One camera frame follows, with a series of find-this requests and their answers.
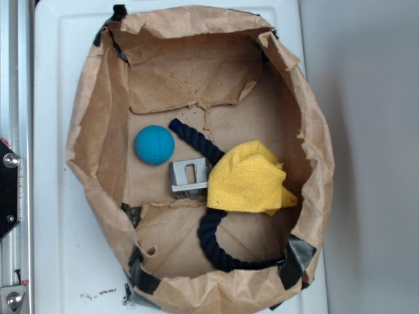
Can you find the aluminium frame rail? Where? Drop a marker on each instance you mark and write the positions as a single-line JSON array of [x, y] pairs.
[[16, 126]]

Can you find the blue rubber ball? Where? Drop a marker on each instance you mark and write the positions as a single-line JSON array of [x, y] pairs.
[[154, 145]]

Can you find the black mounting plate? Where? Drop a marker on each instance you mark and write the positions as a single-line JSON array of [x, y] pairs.
[[8, 189]]

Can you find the white plastic tray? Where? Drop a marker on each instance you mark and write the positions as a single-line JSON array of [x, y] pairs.
[[75, 268]]

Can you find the yellow microfiber cloth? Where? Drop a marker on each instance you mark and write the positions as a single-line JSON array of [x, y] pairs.
[[249, 179]]

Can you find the grey metal bracket block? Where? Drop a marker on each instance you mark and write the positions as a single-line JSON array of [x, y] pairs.
[[189, 178]]

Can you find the brown paper bag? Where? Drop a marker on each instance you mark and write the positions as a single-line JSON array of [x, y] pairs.
[[225, 73]]

